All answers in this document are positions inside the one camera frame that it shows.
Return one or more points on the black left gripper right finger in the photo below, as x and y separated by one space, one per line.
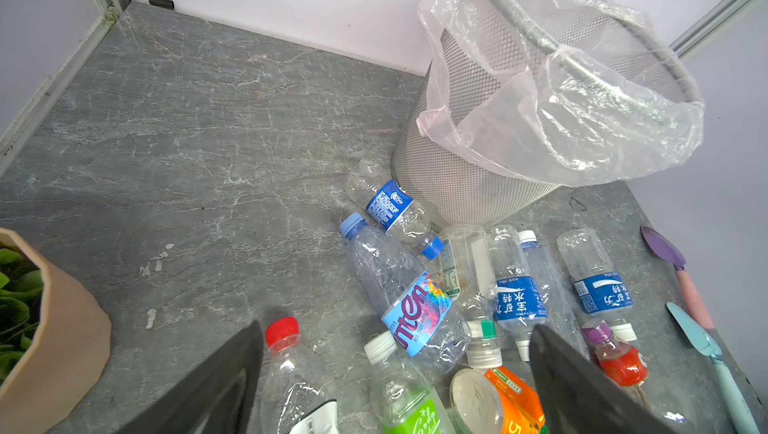
577 397

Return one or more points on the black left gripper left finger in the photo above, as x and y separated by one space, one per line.
216 397

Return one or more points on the clear bottle red cap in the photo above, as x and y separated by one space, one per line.
299 395

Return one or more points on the clear bottle green label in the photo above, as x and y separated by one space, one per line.
402 398

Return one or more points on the clear plastic bin liner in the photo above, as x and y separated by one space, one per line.
558 79

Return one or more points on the grey mesh waste bin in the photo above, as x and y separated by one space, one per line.
474 164

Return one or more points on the red drink bottle purple cap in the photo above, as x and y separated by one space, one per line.
626 367

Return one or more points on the slim clear bottle white cap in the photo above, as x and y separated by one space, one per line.
551 283

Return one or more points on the orange label bottle yellow cap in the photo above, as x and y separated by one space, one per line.
494 401

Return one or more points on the blue label bottle lying right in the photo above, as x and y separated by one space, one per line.
598 286

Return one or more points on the clear bottle blue label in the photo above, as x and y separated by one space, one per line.
519 305

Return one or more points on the teal garden trowel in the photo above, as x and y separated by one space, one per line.
737 407

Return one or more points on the clear bottle colourful label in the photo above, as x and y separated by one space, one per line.
412 306

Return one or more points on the green plant in beige pot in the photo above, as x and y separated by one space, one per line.
67 355

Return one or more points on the small bottle dark blue cap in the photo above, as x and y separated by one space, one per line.
371 187

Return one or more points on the aluminium frame enclosure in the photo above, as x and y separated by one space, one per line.
45 44

